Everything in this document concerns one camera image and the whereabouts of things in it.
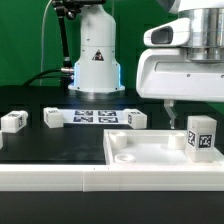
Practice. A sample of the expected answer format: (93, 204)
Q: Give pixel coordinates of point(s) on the white U-shaped fence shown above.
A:
(110, 178)

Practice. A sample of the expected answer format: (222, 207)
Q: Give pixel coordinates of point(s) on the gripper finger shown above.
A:
(171, 115)

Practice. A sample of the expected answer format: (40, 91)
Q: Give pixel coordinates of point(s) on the fiducial marker sheet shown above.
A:
(93, 116)

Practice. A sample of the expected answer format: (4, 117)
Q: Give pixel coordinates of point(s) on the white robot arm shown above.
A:
(179, 60)

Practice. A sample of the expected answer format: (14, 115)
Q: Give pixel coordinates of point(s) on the white square tabletop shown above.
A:
(164, 147)

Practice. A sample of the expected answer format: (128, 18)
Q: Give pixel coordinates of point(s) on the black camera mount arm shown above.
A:
(65, 9)

